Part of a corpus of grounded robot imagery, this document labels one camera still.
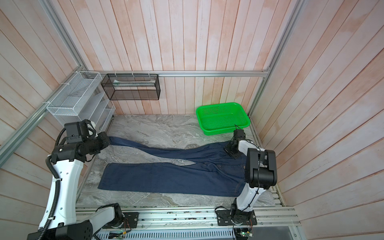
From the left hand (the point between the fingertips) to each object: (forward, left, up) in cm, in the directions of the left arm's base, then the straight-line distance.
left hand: (109, 141), depth 72 cm
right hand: (+11, -66, -26) cm, 72 cm away
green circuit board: (-35, -67, -27) cm, 80 cm away
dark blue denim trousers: (-4, -54, -26) cm, 60 cm away
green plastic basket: (+41, -67, -27) cm, 83 cm away
